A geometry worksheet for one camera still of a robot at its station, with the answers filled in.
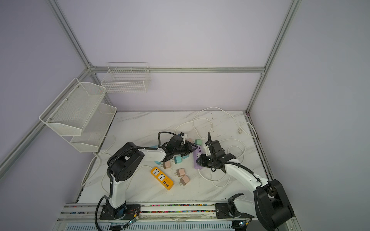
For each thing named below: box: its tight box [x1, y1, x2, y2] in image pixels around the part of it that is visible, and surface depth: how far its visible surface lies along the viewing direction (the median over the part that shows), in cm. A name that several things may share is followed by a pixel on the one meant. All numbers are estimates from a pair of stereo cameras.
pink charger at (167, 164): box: [164, 160, 171, 169], surface depth 90 cm
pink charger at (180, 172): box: [174, 167, 186, 178], surface depth 88 cm
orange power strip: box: [150, 166, 174, 191], surface depth 84 cm
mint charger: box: [173, 155, 183, 164], surface depth 92 cm
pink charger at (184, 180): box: [178, 175, 190, 186], surface depth 84 cm
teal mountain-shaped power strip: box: [154, 144, 163, 165], surface depth 70 cm
